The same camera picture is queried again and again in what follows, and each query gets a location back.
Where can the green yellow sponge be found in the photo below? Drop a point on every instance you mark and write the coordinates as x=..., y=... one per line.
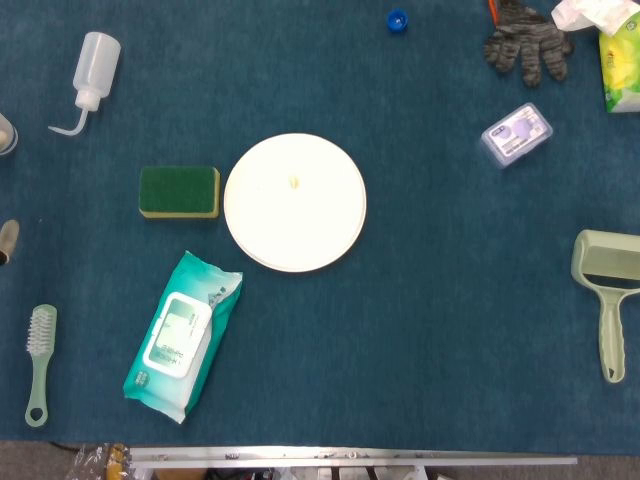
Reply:
x=177, y=190

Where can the white round plate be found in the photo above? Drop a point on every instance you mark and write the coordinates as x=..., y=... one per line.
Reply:
x=300, y=225

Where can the teal wet wipes pack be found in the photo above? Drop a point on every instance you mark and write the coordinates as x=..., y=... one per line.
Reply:
x=180, y=340

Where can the clear purple plastic box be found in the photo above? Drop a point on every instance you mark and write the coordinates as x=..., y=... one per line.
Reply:
x=517, y=135

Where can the blue bottle cap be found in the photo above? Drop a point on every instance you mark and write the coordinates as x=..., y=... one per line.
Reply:
x=397, y=21

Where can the translucent squeeze wash bottle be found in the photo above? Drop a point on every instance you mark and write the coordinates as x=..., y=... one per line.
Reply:
x=96, y=65

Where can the grey knitted work glove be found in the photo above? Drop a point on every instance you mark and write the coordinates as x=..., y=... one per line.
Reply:
x=530, y=42

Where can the pale green lint roller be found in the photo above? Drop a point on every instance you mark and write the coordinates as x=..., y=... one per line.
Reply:
x=611, y=300

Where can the pale green scrub brush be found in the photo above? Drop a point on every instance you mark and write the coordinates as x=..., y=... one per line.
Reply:
x=39, y=360

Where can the beige grey small object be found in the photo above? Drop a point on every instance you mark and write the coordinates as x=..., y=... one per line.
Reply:
x=8, y=240

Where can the clear crinkled plastic bag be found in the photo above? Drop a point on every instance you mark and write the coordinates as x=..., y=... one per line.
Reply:
x=100, y=462

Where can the grey white cup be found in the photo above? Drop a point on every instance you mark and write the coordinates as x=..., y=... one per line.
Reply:
x=6, y=136

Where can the green yellow tissue pack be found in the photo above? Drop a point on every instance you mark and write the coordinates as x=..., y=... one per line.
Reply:
x=620, y=70

